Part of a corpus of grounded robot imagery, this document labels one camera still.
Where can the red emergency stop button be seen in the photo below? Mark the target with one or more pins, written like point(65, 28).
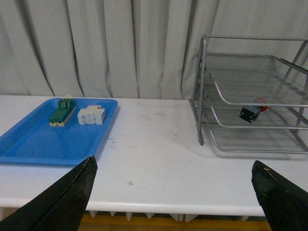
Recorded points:
point(250, 113)

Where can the grey wire mesh rack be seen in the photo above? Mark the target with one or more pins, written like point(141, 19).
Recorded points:
point(233, 72)

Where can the white pleated curtain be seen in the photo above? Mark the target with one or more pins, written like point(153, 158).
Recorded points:
point(131, 48)

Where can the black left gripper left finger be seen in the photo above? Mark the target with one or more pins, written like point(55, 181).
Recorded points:
point(61, 206)

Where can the green terminal block module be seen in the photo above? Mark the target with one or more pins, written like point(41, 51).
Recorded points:
point(63, 112)

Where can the white circuit breaker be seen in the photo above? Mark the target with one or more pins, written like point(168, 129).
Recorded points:
point(93, 114)

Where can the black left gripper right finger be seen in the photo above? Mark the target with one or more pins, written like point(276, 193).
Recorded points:
point(284, 204)

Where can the blue plastic tray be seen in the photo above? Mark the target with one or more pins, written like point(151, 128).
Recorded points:
point(33, 141)

